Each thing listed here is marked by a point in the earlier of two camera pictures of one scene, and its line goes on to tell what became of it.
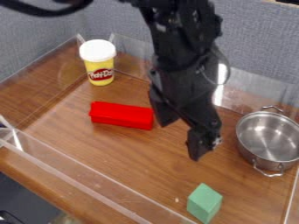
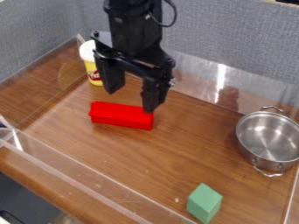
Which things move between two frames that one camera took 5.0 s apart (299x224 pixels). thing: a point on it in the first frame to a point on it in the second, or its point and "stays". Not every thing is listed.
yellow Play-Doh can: x=98 y=52 stays
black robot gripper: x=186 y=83 to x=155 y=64
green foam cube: x=205 y=203 stays
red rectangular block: x=122 y=115 stays
